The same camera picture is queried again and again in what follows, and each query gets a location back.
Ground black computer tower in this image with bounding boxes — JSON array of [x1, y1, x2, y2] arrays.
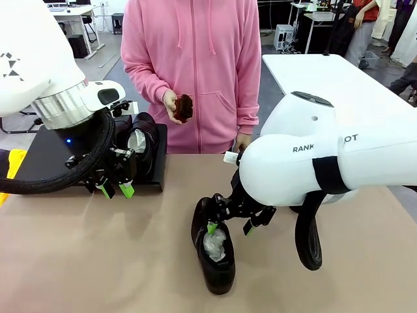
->
[[68, 34, 89, 59]]

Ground bystander in dark trousers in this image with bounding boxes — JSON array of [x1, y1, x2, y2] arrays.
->
[[389, 61, 417, 102]]

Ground person left hand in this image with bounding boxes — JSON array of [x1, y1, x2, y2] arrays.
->
[[235, 132, 253, 153]]

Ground grey plastic bin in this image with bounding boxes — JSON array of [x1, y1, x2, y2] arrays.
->
[[358, 50, 381, 69]]

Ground black metal shoe stand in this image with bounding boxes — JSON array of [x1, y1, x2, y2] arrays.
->
[[70, 123, 168, 193], [27, 125, 98, 186]]

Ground person right forearm pink sleeve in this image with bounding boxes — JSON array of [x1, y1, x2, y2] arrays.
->
[[121, 48, 170, 105]]

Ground background table white frame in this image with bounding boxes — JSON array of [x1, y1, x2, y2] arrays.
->
[[289, 1, 346, 55]]

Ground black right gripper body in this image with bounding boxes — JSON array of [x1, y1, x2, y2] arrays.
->
[[227, 172, 278, 218]]

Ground small black stool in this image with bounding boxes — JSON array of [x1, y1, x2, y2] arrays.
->
[[111, 12, 124, 35]]

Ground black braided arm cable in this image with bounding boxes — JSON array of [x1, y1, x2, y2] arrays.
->
[[0, 109, 117, 196], [295, 190, 326, 271]]

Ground large white table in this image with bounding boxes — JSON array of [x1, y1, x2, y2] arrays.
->
[[261, 53, 417, 108]]

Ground brown shoe brush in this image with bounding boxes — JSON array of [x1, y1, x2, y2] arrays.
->
[[173, 93, 194, 124]]

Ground person torso pink hoodie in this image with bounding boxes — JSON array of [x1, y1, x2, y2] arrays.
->
[[120, 0, 263, 154]]

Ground yellow fabric strap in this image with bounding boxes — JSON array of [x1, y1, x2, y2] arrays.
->
[[0, 149, 27, 207]]

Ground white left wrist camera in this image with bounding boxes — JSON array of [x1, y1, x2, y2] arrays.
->
[[110, 100, 139, 115]]

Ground white computer tower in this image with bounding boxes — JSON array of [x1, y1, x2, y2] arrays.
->
[[273, 24, 296, 52]]

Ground white office desk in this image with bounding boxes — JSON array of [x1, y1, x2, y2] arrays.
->
[[45, 3, 105, 59]]

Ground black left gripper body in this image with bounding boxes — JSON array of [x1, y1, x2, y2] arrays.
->
[[57, 119, 113, 183]]

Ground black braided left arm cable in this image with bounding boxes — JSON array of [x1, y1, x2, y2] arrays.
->
[[0, 109, 117, 196]]

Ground black velcro strap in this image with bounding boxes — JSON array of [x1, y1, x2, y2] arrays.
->
[[312, 156, 350, 194]]

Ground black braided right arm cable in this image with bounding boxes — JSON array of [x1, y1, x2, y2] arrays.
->
[[295, 190, 326, 271]]

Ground person right hand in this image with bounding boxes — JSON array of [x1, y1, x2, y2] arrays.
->
[[162, 89, 183, 125]]

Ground person left forearm pink sleeve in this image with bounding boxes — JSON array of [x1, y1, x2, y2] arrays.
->
[[239, 97, 261, 136]]

